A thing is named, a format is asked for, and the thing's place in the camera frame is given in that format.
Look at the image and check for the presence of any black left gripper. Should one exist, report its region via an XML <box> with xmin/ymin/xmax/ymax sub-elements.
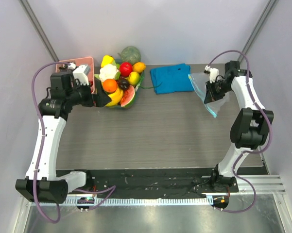
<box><xmin>67</xmin><ymin>80</ymin><xmax>112</xmax><ymax>107</ymax></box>

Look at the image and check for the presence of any orange fruit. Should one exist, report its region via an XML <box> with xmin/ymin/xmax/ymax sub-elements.
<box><xmin>103</xmin><ymin>79</ymin><xmax>118</xmax><ymax>93</ymax></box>

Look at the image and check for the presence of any clear zip top bag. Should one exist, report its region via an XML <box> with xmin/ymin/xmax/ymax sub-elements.
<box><xmin>188</xmin><ymin>72</ymin><xmax>229</xmax><ymax>118</ymax></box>

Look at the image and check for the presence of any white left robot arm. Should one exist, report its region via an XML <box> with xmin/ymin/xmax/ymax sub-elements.
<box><xmin>15</xmin><ymin>71</ymin><xmax>95</xmax><ymax>204</ymax></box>

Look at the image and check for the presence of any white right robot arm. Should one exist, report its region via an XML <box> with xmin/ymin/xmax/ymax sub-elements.
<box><xmin>204</xmin><ymin>61</ymin><xmax>274</xmax><ymax>192</ymax></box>

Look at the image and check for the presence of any yellow banana bunch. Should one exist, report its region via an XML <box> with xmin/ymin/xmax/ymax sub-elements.
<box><xmin>105</xmin><ymin>87</ymin><xmax>123</xmax><ymax>107</ymax></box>

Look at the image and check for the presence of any green fruit basket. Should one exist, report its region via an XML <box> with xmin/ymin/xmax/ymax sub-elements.
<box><xmin>94</xmin><ymin>60</ymin><xmax>144</xmax><ymax>108</ymax></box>

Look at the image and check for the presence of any dark purple mangosteen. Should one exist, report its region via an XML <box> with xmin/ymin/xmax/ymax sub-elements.
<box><xmin>117</xmin><ymin>78</ymin><xmax>130</xmax><ymax>91</ymax></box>

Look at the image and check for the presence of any white cauliflower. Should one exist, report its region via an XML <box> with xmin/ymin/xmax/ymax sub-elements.
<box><xmin>99</xmin><ymin>64</ymin><xmax>120</xmax><ymax>82</ymax></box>

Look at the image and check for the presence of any watermelon slice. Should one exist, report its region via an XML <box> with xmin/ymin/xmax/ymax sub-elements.
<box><xmin>120</xmin><ymin>85</ymin><xmax>136</xmax><ymax>108</ymax></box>

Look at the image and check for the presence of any yellow lemon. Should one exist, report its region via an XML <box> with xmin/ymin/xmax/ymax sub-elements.
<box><xmin>127</xmin><ymin>71</ymin><xmax>140</xmax><ymax>86</ymax></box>

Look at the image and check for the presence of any red apple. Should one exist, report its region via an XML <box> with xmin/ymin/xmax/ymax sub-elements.
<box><xmin>119</xmin><ymin>62</ymin><xmax>133</xmax><ymax>77</ymax></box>

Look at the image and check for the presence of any yellow bell pepper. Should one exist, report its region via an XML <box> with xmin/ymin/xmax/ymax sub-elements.
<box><xmin>101</xmin><ymin>55</ymin><xmax>114</xmax><ymax>68</ymax></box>

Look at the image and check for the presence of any pink organizer tray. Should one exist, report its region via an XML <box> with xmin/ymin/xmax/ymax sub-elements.
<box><xmin>55</xmin><ymin>57</ymin><xmax>95</xmax><ymax>93</ymax></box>

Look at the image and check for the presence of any blue folded cloth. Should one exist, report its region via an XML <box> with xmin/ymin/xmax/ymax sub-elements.
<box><xmin>150</xmin><ymin>64</ymin><xmax>194</xmax><ymax>95</ymax></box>

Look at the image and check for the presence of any orange yellow mango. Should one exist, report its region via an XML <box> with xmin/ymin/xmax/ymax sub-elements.
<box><xmin>133</xmin><ymin>62</ymin><xmax>146</xmax><ymax>73</ymax></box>

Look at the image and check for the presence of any green melon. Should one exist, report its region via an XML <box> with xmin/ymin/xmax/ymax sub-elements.
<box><xmin>118</xmin><ymin>46</ymin><xmax>141</xmax><ymax>65</ymax></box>

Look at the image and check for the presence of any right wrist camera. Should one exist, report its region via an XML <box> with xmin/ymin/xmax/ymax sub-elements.
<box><xmin>204</xmin><ymin>65</ymin><xmax>219</xmax><ymax>83</ymax></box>

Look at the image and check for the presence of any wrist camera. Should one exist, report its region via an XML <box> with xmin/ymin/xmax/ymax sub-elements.
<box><xmin>67</xmin><ymin>63</ymin><xmax>91</xmax><ymax>85</ymax></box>
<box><xmin>204</xmin><ymin>65</ymin><xmax>219</xmax><ymax>83</ymax></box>

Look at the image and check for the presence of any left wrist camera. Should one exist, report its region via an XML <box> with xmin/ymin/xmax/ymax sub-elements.
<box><xmin>67</xmin><ymin>63</ymin><xmax>91</xmax><ymax>85</ymax></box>

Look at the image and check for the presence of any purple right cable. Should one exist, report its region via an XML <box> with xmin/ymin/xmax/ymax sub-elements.
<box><xmin>207</xmin><ymin>50</ymin><xmax>274</xmax><ymax>214</ymax></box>

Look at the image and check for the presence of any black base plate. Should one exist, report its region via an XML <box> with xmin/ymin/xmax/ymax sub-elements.
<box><xmin>73</xmin><ymin>168</ymin><xmax>239</xmax><ymax>200</ymax></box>

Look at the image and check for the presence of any white slotted cable duct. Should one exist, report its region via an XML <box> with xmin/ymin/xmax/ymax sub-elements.
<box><xmin>63</xmin><ymin>196</ymin><xmax>213</xmax><ymax>206</ymax></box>

